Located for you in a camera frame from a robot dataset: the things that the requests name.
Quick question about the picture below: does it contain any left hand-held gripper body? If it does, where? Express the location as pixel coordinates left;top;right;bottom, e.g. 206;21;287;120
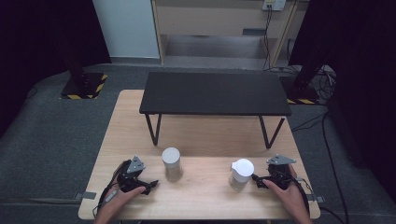
116;155;148;194

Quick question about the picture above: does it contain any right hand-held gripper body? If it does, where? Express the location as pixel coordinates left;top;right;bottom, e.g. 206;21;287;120
265;154;298;191

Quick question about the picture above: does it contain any white cup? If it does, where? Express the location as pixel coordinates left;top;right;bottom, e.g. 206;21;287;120
229;158;256;191

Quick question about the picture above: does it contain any glass jar with lid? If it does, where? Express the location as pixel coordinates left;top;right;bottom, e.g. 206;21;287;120
161;147;184;183

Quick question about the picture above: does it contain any black metal rack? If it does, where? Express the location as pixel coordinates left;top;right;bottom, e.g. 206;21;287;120
138;71;293;150

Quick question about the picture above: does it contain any person's right hand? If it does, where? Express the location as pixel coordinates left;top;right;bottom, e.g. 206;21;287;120
262;163;308;218

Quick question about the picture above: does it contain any person's left hand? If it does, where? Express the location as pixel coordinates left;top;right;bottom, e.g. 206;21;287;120
98;185;147;218

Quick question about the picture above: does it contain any grey tape piece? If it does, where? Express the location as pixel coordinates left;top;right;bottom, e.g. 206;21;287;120
304;193;326;203
74;191;98;201

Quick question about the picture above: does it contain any striped black stand base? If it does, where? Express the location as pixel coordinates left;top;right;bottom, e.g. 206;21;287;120
59;72;109;101
279;76;320;105

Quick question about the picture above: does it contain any dark curtain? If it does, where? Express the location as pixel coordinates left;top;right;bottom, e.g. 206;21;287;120
289;0;396;202
0;0;112;138

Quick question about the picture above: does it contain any white panel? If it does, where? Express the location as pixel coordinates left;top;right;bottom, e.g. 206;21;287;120
92;0;161;60

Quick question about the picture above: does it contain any wooden cabinet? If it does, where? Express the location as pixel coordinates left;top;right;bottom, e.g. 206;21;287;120
150;0;311;67

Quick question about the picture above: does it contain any right hand-held gripper cable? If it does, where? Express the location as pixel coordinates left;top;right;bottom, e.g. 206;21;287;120
279;172;311;216

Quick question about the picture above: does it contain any hand-held gripper cable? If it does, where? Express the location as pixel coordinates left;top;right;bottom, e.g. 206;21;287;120
92;160;132;219
279;172;311;216

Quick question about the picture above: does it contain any grey cable plug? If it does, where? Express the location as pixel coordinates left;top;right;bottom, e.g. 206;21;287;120
105;189;119;204

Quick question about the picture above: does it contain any left hand-held gripper cable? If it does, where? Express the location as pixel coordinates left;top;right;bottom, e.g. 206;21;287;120
92;160;132;219

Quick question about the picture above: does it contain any long black floor cable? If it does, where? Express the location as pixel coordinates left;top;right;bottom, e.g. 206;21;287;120
290;105;351;224

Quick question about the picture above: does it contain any black cable bundle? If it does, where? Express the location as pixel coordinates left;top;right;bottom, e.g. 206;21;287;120
312;65;338;101

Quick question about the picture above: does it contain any black stand post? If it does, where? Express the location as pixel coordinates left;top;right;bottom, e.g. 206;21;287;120
52;0;88;82
292;27;331;91

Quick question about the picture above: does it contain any black socket cable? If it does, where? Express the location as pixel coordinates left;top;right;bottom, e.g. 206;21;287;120
262;5;276;72

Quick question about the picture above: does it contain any white wall socket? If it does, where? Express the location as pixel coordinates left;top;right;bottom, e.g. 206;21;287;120
262;0;287;12

